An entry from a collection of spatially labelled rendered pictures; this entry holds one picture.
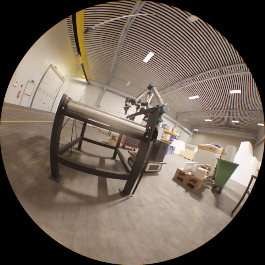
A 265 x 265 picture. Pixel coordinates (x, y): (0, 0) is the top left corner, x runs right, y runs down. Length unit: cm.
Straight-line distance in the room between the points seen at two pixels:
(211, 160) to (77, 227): 379
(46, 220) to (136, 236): 72
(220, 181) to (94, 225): 260
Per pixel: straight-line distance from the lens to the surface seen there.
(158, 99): 171
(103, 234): 82
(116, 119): 69
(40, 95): 1080
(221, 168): 255
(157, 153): 194
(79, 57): 861
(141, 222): 96
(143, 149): 83
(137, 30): 817
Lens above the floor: 79
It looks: 1 degrees up
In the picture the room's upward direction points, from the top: 18 degrees clockwise
